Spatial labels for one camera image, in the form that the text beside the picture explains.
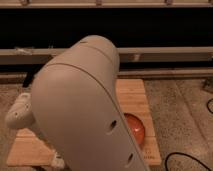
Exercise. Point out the clear plastic bottle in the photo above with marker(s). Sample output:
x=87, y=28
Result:
x=57, y=161

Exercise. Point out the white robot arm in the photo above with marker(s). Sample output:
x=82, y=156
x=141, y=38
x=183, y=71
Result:
x=73, y=106

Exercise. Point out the orange ceramic bowl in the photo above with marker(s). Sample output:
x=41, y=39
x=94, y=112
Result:
x=136, y=126

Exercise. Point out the wooden table board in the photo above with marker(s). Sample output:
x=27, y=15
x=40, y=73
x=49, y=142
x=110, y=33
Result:
x=29, y=150

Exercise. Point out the grey metal rail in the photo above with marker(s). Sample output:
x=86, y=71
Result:
x=28, y=56

